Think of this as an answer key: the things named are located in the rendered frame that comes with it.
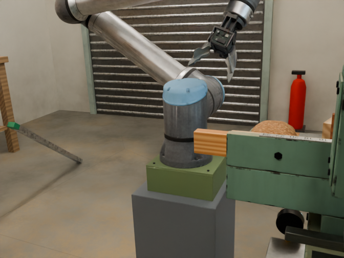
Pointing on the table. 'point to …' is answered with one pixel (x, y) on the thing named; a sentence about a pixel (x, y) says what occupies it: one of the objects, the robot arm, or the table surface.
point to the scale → (296, 137)
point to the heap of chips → (275, 128)
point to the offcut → (326, 129)
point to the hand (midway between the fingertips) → (208, 75)
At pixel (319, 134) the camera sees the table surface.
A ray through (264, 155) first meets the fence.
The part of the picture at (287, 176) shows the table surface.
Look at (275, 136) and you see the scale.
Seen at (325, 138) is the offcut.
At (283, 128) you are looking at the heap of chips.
